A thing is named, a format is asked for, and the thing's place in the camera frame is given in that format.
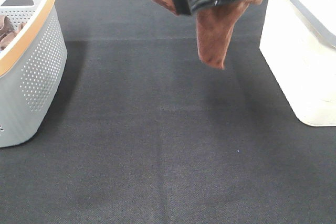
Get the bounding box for brown microfibre towel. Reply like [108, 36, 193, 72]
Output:
[152, 0, 263, 69]

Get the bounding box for white lidded storage box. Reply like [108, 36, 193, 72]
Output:
[259, 0, 335, 127]

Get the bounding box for black table cloth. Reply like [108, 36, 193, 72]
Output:
[1, 0, 335, 223]

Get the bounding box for grey perforated laundry basket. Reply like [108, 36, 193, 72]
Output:
[1, 0, 67, 147]

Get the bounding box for brown towels in basket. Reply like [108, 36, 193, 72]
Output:
[1, 15, 26, 51]

